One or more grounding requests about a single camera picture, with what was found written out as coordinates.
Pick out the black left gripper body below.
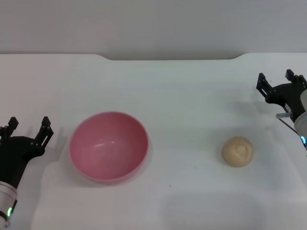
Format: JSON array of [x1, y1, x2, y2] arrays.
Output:
[[0, 136, 46, 190]]

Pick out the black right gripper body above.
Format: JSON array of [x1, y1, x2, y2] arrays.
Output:
[[266, 82, 307, 118]]

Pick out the pink bowl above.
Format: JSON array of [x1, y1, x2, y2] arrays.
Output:
[[69, 111, 150, 185]]

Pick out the round egg yolk pastry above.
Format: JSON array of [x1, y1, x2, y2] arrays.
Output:
[[222, 136, 254, 168]]

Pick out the right arm gripper cable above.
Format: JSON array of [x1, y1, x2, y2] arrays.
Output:
[[275, 112, 298, 134]]

